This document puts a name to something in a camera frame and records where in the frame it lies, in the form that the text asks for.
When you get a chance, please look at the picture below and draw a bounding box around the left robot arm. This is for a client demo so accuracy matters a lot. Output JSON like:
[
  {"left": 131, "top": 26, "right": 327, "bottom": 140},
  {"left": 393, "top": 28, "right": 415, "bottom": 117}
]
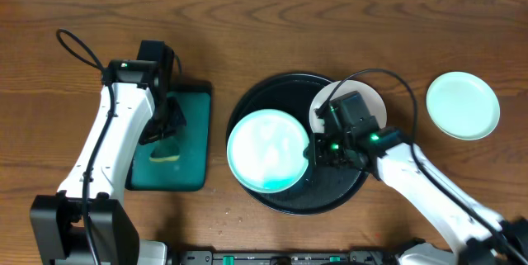
[{"left": 30, "top": 59, "right": 175, "bottom": 264}]

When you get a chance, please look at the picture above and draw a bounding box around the green yellow scrub sponge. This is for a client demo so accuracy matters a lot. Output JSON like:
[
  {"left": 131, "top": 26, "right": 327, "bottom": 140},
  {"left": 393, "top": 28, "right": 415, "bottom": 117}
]
[{"left": 149, "top": 137, "right": 181, "bottom": 163}]

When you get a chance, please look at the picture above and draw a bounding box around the mint plate bottom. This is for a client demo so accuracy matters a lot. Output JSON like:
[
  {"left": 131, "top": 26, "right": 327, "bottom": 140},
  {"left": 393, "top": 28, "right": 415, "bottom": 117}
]
[{"left": 226, "top": 109, "right": 309, "bottom": 194}]

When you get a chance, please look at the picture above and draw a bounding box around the mint plate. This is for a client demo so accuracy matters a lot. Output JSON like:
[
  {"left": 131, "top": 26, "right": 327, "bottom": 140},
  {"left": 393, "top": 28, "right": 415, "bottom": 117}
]
[
  {"left": 426, "top": 72, "right": 501, "bottom": 140},
  {"left": 226, "top": 109, "right": 309, "bottom": 194}
]

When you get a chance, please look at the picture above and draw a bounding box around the black rectangular water tray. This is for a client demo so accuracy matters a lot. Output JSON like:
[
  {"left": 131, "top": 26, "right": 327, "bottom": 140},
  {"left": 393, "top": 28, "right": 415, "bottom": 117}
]
[{"left": 125, "top": 85, "right": 211, "bottom": 192}]

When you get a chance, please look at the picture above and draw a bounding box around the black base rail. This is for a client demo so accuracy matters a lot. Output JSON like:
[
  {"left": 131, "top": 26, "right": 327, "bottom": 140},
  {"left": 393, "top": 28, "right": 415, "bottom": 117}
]
[{"left": 173, "top": 250, "right": 398, "bottom": 265}]

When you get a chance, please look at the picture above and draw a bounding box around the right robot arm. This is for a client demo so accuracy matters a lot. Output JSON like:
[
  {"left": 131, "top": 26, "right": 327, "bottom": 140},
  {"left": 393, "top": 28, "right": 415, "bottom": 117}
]
[{"left": 304, "top": 127, "right": 527, "bottom": 264}]

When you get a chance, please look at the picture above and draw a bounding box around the white plate top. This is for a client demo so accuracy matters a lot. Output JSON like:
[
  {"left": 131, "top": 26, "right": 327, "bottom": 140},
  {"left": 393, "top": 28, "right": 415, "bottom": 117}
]
[{"left": 309, "top": 80, "right": 387, "bottom": 133}]

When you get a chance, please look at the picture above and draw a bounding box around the black round serving tray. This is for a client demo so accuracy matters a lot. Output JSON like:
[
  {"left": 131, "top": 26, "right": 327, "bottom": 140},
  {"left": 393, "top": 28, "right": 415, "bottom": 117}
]
[{"left": 226, "top": 73, "right": 368, "bottom": 215}]

